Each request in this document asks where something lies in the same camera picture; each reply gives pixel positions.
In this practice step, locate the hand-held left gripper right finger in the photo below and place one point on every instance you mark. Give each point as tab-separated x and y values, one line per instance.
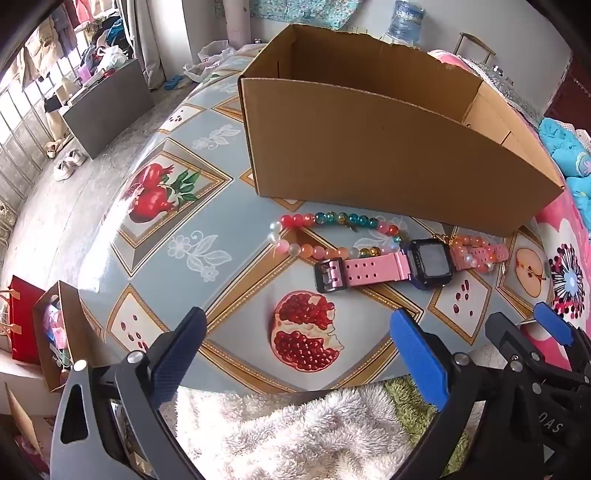
418	355

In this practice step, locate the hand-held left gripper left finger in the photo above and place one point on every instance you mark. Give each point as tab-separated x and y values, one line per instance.
180	350

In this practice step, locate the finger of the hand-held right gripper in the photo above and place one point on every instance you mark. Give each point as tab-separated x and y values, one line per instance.
512	339
556	323

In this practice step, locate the brown cardboard box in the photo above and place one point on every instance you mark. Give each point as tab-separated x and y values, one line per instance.
369	152

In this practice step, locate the green fluffy cloth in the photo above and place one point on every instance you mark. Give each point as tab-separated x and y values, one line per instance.
401	397

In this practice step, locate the fruit print tablecloth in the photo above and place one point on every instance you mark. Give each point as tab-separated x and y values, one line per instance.
231	277

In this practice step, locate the brown paper bag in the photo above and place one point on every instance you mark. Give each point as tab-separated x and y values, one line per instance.
69	314

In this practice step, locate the red paper bag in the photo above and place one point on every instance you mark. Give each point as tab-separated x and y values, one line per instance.
27	323

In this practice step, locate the flat cardboard piece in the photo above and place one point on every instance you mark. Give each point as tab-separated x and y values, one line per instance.
18	415

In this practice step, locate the blue plush toy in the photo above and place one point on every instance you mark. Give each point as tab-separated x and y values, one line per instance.
558	143

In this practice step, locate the white shoe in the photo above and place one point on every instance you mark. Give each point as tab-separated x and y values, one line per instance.
63	171
76	157

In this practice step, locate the dark wooden door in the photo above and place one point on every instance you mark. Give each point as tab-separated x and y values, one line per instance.
572	92

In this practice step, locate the silver sequin cloth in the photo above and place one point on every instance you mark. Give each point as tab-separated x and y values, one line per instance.
508	87

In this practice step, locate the grey cabinet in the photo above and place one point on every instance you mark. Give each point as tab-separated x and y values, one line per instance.
111	110

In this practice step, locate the window metal railing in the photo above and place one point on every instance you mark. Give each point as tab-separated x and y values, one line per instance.
18	138

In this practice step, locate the blue slipper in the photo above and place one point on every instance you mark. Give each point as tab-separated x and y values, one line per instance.
174	83

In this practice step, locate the white plastic bag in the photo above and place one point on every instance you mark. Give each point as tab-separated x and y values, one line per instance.
207	60

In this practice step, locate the grey curtain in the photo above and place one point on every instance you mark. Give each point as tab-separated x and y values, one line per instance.
157	37

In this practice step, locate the pile of clothes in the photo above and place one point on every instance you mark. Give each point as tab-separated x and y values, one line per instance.
106	41

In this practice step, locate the blue water bottle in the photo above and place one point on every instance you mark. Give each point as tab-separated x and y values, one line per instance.
406	23

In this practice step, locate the pink paper roll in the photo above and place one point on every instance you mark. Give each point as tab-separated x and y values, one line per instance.
238	23

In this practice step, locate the hanging beige coat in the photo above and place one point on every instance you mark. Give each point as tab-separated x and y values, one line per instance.
39	46

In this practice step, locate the teal floral curtain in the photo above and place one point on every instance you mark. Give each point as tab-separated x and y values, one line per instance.
304	8

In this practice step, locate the gold metal frame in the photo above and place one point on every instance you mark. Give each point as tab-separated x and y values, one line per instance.
478	42

